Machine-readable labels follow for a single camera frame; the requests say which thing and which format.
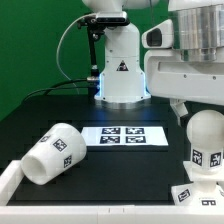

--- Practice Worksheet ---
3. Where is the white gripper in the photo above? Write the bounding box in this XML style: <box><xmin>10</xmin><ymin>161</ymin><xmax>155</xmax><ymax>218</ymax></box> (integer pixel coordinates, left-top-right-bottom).
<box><xmin>144</xmin><ymin>48</ymin><xmax>224</xmax><ymax>125</ymax></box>

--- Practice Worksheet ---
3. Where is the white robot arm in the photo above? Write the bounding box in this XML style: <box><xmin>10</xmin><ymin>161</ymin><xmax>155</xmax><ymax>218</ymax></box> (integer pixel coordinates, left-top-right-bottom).
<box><xmin>82</xmin><ymin>0</ymin><xmax>224</xmax><ymax>117</ymax></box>

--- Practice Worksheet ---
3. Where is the grey camera cable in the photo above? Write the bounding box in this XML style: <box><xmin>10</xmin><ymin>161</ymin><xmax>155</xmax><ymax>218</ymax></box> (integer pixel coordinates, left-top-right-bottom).
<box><xmin>56</xmin><ymin>13</ymin><xmax>96</xmax><ymax>96</ymax></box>

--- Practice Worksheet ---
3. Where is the white lamp shade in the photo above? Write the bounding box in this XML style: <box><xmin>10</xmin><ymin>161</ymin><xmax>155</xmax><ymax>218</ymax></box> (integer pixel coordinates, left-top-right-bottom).
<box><xmin>21</xmin><ymin>123</ymin><xmax>87</xmax><ymax>185</ymax></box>

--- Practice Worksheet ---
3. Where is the white marker sheet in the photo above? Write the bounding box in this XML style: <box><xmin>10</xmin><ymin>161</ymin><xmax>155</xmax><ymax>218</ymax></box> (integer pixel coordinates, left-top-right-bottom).
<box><xmin>81</xmin><ymin>126</ymin><xmax>168</xmax><ymax>146</ymax></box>

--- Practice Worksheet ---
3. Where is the white lamp bulb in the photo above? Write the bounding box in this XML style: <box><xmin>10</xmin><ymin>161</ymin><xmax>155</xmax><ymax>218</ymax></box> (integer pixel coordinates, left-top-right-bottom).
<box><xmin>186</xmin><ymin>110</ymin><xmax>224</xmax><ymax>174</ymax></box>

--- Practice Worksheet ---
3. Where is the black cable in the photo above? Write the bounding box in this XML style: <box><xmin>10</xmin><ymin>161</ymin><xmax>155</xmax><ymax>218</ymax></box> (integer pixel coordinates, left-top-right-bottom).
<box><xmin>22</xmin><ymin>79</ymin><xmax>98</xmax><ymax>103</ymax></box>

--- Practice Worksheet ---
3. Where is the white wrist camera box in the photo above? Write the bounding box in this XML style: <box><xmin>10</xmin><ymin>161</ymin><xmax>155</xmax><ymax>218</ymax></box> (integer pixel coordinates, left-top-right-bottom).
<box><xmin>141</xmin><ymin>19</ymin><xmax>174</xmax><ymax>49</ymax></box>

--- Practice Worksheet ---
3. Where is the black camera on stand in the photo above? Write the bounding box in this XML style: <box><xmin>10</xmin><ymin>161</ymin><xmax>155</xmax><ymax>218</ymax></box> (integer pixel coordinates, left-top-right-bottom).
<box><xmin>77</xmin><ymin>11</ymin><xmax>130</xmax><ymax>97</ymax></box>

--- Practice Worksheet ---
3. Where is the white lamp base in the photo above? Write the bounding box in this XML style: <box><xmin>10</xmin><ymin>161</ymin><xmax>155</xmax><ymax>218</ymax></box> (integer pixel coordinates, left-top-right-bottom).
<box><xmin>171</xmin><ymin>161</ymin><xmax>224</xmax><ymax>207</ymax></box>

